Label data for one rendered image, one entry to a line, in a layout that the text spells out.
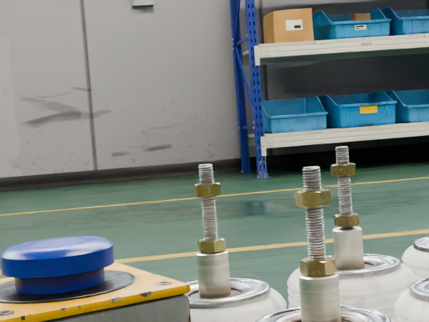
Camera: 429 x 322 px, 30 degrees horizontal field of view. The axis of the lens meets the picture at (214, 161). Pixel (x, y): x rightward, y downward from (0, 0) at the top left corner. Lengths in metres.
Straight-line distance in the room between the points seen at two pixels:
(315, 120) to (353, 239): 4.28
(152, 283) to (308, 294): 0.17
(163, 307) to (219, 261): 0.26
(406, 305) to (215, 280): 0.13
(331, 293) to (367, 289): 0.13
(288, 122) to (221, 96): 0.79
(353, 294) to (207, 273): 0.11
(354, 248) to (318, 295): 0.17
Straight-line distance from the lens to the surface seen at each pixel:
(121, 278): 0.30
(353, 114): 4.91
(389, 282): 0.58
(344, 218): 0.60
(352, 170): 0.60
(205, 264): 0.54
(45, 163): 5.43
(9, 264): 0.29
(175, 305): 0.28
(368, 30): 5.01
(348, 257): 0.61
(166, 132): 5.43
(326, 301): 0.44
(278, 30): 4.87
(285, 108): 5.32
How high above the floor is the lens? 0.37
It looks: 3 degrees down
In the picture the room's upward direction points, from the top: 4 degrees counter-clockwise
